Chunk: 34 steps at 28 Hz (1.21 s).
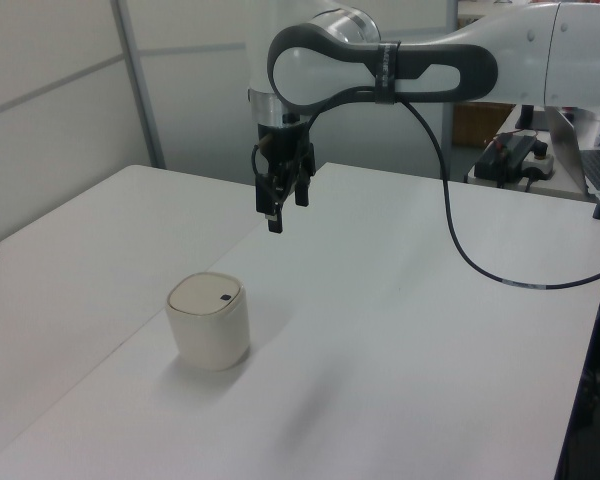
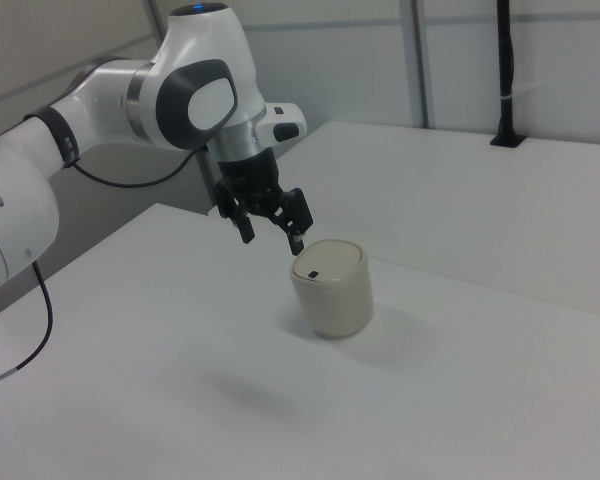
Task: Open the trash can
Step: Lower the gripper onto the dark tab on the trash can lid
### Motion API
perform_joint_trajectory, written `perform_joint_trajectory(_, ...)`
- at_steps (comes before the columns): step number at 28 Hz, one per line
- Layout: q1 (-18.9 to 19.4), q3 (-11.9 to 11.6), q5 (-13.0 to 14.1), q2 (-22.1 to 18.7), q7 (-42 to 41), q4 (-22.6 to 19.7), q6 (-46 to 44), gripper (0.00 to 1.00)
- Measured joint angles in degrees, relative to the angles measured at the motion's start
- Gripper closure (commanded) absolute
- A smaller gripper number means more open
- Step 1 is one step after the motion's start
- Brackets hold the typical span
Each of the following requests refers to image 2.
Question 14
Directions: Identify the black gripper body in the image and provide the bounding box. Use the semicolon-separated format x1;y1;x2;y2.
214;149;287;209

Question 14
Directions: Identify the small beige lidded trash can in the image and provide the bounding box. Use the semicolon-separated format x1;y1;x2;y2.
289;238;375;341

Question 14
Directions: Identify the black pole with base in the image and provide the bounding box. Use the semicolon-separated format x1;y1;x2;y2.
489;0;527;149

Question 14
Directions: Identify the grey partition post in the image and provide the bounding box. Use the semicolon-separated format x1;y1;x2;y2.
406;0;430;129

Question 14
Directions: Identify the black strap on arm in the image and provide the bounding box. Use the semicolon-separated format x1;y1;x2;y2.
23;105;84;170

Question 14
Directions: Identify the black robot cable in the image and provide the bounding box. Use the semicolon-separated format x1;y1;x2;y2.
0;144;219;389

